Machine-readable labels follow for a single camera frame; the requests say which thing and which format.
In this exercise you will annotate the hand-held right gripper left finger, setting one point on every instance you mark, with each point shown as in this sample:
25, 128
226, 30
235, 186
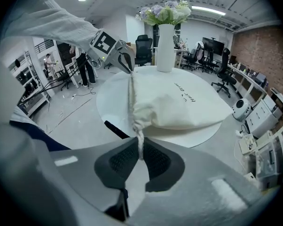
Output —
89, 173

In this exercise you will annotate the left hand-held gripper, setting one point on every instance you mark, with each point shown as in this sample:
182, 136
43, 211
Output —
104, 43

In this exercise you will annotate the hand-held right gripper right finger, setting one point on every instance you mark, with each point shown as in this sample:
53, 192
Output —
198, 185

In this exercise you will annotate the cream canvas tote bag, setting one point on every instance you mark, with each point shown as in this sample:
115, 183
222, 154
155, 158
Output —
174, 102

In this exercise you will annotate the person's left forearm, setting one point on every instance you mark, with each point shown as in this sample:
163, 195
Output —
49, 15

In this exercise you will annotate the black office chair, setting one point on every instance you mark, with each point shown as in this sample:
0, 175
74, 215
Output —
225, 74
62, 81
143, 48

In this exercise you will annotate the round white side table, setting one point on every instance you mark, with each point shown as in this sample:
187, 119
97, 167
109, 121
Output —
113, 95

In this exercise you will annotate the white ceramic vase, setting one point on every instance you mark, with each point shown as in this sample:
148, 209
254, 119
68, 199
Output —
165, 48

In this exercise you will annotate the black slim device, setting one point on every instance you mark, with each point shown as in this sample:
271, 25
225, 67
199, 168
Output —
115, 128

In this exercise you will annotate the cluttered white desk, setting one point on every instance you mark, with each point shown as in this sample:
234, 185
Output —
179, 55

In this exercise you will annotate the small white desk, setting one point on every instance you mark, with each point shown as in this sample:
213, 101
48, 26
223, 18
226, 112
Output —
72, 73

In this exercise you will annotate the purple and white flower bouquet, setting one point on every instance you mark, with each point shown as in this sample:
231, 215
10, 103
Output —
165, 12

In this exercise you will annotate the long thin dark red strip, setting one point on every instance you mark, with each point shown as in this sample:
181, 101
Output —
71, 113

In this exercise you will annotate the white bin with small items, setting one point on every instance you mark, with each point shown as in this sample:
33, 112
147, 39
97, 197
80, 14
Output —
247, 145

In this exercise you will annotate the person's legs in dark trousers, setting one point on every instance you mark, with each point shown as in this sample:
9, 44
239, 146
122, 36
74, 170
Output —
38, 135

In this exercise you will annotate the white power strip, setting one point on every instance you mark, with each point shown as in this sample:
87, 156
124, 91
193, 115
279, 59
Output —
239, 132

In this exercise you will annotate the office chair with pink garment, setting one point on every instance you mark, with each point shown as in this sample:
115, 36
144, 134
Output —
199, 53

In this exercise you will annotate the white rack with clear boxes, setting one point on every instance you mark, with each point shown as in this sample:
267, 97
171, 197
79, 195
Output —
270, 159

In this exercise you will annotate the black monitor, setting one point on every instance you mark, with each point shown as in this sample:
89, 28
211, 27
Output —
213, 45

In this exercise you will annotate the white round appliance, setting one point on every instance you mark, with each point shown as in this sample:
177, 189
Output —
242, 108

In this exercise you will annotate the white drawer cabinet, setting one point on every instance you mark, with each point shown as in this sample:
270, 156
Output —
261, 119

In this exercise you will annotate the white shelving with dark items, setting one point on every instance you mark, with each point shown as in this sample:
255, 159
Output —
31, 83

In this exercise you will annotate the white printer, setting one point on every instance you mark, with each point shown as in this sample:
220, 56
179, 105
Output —
279, 98

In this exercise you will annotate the person's torso in light shirt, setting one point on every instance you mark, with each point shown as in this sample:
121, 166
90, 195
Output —
5, 79

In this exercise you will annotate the long white wall desk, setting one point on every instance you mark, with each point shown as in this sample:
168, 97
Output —
247, 76

